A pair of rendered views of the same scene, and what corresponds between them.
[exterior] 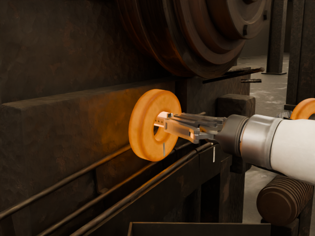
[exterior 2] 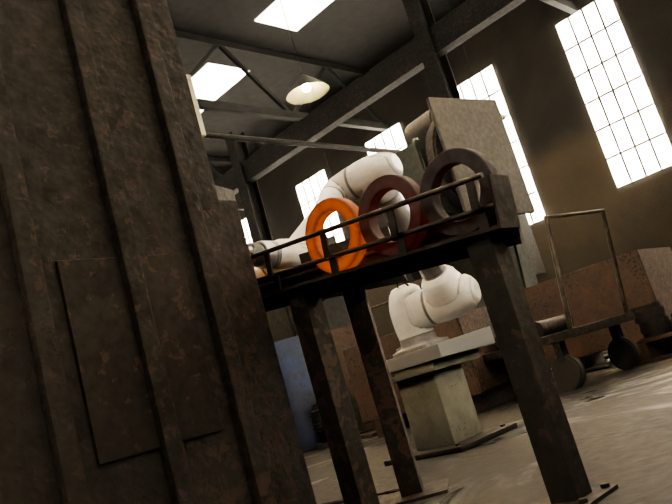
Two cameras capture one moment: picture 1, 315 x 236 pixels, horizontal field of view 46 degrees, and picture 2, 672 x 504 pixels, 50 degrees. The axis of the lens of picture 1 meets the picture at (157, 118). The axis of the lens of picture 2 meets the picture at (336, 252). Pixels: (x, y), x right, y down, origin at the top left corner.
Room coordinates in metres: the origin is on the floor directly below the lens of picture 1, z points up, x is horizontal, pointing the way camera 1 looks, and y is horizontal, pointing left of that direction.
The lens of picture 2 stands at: (0.17, 1.98, 0.30)
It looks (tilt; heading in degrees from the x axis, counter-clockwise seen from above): 11 degrees up; 276
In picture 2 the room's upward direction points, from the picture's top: 16 degrees counter-clockwise
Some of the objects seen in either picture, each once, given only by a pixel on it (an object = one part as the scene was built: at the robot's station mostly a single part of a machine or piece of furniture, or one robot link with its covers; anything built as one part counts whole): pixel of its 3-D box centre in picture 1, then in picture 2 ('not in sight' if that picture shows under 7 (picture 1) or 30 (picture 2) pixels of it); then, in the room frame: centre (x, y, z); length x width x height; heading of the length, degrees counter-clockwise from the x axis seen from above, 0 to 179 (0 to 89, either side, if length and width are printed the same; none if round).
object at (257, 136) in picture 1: (262, 140); (264, 254); (0.63, -0.19, 0.80); 0.09 x 0.06 x 0.09; 144
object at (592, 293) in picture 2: not in sight; (608, 312); (-1.14, -3.97, 0.38); 1.03 x 0.83 x 0.75; 147
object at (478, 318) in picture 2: not in sight; (435, 368); (0.28, -2.96, 0.33); 0.93 x 0.73 x 0.66; 151
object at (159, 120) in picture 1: (161, 122); not in sight; (0.73, -0.01, 0.81); 0.05 x 0.03 x 0.01; 54
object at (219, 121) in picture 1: (197, 124); not in sight; (0.72, -0.08, 0.81); 0.11 x 0.01 x 0.04; 53
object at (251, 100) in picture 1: (234, 133); not in sight; (1.13, -0.24, 0.68); 0.11 x 0.08 x 0.24; 54
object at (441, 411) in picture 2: not in sight; (440, 409); (0.27, -1.04, 0.15); 0.40 x 0.40 x 0.31; 53
